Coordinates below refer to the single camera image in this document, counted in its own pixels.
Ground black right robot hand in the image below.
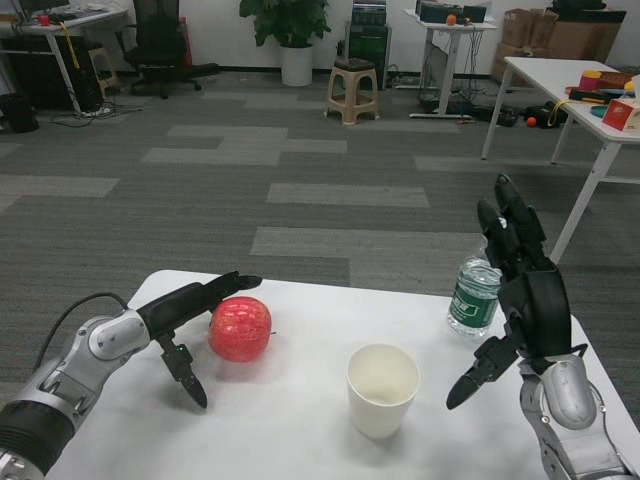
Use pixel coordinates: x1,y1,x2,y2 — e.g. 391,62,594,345
446,172,589,411

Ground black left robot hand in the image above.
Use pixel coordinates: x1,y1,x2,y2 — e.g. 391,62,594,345
135,271,264,410

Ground red apple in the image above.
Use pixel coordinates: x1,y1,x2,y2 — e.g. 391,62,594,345
208,295,274,364

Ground green label water bottle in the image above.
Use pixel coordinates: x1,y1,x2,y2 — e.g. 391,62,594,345
446,239,504,339

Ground white paper cup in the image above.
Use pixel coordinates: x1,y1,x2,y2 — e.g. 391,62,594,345
346,342,421,440

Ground red tissue box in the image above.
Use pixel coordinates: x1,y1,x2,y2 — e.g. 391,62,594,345
601,74,640,132

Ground black and yellow tool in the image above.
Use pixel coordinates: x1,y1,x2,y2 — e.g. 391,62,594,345
568,87,609,104

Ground white work table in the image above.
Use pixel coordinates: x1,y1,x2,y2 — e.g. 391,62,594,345
480,55,640,264

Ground black trash bin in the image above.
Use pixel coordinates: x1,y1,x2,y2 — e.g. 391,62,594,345
0,93,40,134

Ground low cardboard box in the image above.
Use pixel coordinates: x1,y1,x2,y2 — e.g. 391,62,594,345
492,42,531,81

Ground beige stool with black seat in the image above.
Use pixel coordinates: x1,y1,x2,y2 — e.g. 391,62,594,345
88,43,121,99

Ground red board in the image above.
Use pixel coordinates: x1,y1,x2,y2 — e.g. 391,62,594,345
178,16,194,69

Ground beige plastic stool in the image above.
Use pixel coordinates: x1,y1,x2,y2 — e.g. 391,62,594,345
326,58,380,126

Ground green plant in white pot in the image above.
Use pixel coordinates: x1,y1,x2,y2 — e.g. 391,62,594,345
238,0,332,87

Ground black cabinet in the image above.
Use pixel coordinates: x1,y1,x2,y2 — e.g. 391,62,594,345
0,33,104,112

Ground large cardboard box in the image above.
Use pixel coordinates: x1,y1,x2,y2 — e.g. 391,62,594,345
547,8,626,64

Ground black mesh office chair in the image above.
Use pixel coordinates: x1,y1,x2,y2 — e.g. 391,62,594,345
115,0,220,100

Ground open cardboard box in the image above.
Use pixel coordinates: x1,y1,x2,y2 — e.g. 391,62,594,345
501,7,559,49

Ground white standing desk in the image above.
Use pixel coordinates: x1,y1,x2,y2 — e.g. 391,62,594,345
403,7,499,120

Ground white office desk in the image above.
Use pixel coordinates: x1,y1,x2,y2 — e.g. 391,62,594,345
0,7,130,115

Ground black bag on boxes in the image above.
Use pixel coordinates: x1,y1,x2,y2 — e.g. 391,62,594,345
549,0,609,12

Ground black computer case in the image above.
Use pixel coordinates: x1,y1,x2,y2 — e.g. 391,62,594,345
344,22,393,91

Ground large black device box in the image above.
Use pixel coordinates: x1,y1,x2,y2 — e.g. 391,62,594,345
415,0,464,22

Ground black computer monitor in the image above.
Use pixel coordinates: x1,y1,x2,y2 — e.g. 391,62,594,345
18,0,71,15

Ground black equipment stack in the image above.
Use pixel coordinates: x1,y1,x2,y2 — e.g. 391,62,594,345
351,0,387,26

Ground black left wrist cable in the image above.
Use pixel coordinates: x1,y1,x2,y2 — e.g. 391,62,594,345
32,292,129,371

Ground black bag with yellow strap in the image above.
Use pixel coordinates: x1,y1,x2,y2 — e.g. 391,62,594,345
523,99,569,129

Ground floor cables and power strip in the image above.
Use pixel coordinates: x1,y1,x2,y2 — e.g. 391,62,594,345
52,102,151,126

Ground yellow hanging strap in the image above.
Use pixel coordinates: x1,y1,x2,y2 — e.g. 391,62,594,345
63,25,81,71

